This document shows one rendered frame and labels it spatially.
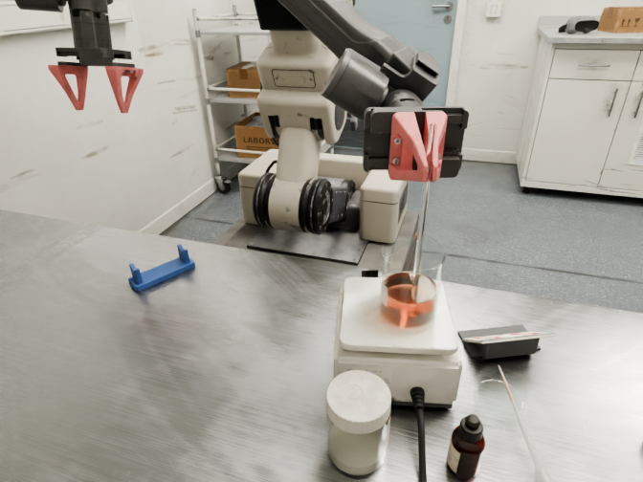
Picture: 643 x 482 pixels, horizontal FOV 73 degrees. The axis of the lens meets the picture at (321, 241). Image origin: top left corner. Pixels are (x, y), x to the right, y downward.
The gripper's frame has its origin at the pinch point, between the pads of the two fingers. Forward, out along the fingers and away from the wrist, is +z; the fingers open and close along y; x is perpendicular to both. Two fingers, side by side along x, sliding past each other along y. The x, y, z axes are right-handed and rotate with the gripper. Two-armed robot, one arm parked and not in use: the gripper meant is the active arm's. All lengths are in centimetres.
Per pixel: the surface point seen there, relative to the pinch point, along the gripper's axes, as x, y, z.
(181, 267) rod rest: 25.1, -33.0, -22.2
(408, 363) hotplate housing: 19.3, -0.7, 3.8
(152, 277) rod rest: 25.1, -36.6, -19.3
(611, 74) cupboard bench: 29, 135, -207
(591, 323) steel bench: 25.8, 26.2, -9.9
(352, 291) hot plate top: 17.1, -6.0, -5.5
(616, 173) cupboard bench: 82, 151, -202
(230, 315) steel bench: 26.0, -22.9, -11.6
